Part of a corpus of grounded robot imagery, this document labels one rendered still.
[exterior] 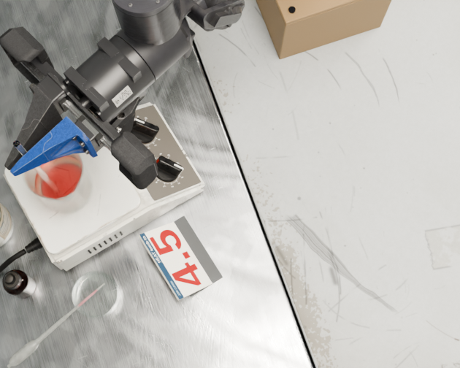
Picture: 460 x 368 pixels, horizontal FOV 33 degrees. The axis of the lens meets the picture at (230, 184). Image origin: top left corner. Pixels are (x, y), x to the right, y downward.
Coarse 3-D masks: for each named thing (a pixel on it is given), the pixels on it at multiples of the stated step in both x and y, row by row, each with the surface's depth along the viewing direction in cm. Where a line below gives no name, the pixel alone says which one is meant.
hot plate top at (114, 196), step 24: (96, 168) 90; (24, 192) 89; (96, 192) 89; (120, 192) 89; (48, 216) 88; (72, 216) 88; (96, 216) 88; (120, 216) 88; (48, 240) 87; (72, 240) 87
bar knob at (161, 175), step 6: (162, 156) 92; (156, 162) 93; (162, 162) 92; (168, 162) 92; (174, 162) 93; (162, 168) 93; (168, 168) 93; (174, 168) 92; (180, 168) 93; (162, 174) 93; (168, 174) 93; (174, 174) 93; (162, 180) 93; (168, 180) 93
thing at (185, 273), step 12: (168, 228) 96; (156, 240) 93; (168, 240) 94; (180, 240) 96; (156, 252) 92; (168, 252) 93; (180, 252) 95; (168, 264) 92; (180, 264) 94; (192, 264) 95; (180, 276) 92; (192, 276) 94; (180, 288) 91; (192, 288) 92
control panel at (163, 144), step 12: (144, 108) 97; (156, 120) 97; (168, 132) 97; (144, 144) 94; (156, 144) 95; (168, 144) 96; (156, 156) 94; (168, 156) 95; (180, 156) 96; (192, 168) 96; (156, 180) 92; (180, 180) 94; (192, 180) 95; (156, 192) 92; (168, 192) 92
